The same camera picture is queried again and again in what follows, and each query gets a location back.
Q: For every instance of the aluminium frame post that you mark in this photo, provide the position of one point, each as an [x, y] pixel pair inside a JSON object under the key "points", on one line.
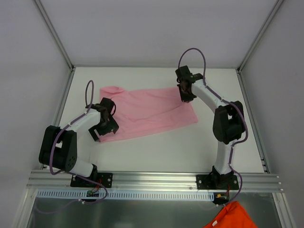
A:
{"points": [[45, 17], [270, 17]]}

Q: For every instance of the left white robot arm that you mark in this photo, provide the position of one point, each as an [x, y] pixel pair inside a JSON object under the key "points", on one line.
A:
{"points": [[59, 148]]}

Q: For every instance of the left aluminium frame post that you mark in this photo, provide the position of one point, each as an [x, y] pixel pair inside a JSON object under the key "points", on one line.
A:
{"points": [[45, 17]]}

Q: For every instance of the pink t shirt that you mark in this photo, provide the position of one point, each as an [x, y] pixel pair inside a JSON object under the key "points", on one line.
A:
{"points": [[147, 111]]}

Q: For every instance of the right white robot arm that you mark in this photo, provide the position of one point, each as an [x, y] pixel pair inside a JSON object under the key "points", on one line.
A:
{"points": [[228, 127]]}

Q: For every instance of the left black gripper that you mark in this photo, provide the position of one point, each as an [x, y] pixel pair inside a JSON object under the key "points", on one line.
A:
{"points": [[104, 128]]}

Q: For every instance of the right aluminium frame post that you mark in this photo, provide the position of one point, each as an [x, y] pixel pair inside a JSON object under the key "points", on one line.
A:
{"points": [[270, 17]]}

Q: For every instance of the aluminium mounting rail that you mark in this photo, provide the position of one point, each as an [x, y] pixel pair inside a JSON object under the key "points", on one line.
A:
{"points": [[157, 181]]}

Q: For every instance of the orange t shirt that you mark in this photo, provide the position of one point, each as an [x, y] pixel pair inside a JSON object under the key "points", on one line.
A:
{"points": [[232, 215]]}

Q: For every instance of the slotted cable duct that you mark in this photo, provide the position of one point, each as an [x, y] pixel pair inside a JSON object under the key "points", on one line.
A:
{"points": [[126, 194]]}

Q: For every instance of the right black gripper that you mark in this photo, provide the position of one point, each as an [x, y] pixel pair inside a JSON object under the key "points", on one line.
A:
{"points": [[185, 90]]}

